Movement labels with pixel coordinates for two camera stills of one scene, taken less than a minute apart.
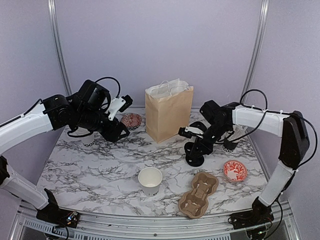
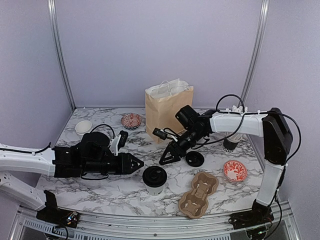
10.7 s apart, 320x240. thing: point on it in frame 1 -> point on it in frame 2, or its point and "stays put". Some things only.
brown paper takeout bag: x=168 y=107 stays put
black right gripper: x=204 y=148 -> x=175 y=149
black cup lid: x=194 y=159 stays put
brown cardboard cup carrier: x=195 y=203 stays put
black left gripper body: x=88 y=119 -> x=93 y=167
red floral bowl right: x=235 y=170 stays put
